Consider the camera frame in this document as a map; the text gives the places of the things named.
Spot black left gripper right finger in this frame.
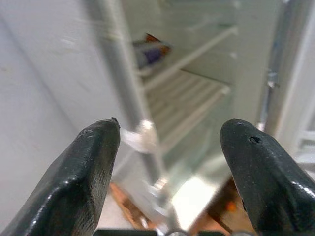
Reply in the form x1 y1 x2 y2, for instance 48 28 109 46
220 118 315 236

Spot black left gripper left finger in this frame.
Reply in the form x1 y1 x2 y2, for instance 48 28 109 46
0 117 121 236

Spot white fridge door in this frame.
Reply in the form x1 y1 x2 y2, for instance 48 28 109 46
255 0 315 173

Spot white fridge body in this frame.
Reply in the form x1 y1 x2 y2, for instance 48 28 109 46
0 0 284 222

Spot red brick stack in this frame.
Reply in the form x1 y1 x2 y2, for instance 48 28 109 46
110 181 150 230

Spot glass crisper cover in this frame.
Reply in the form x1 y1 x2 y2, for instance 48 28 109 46
157 93 234 177

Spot orange blue snack packet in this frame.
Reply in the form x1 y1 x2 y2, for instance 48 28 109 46
132 33 173 69

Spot white wire fridge shelf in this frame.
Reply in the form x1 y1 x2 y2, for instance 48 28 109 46
144 71 231 148

